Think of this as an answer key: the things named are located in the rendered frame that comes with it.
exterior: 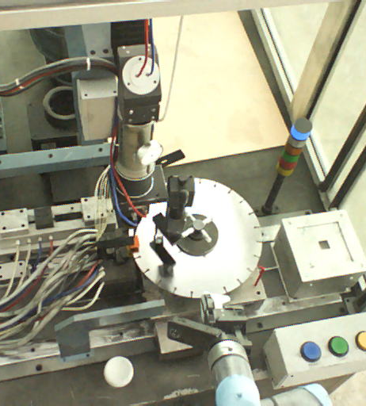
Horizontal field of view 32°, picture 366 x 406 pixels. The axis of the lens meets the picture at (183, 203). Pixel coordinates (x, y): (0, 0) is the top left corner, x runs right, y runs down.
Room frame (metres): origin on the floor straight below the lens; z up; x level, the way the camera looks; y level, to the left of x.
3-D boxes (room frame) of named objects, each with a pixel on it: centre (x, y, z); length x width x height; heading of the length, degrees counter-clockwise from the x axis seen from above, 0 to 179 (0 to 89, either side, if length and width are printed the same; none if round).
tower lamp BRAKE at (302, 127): (0.97, -0.24, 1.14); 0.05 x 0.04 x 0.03; 22
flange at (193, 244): (0.74, -0.05, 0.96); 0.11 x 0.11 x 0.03
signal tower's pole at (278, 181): (0.97, -0.24, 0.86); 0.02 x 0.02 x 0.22
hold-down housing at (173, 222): (0.69, 0.01, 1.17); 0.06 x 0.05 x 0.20; 103
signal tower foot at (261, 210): (0.97, -0.24, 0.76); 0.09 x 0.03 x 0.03; 112
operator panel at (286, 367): (0.56, -0.42, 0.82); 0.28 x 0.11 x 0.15; 112
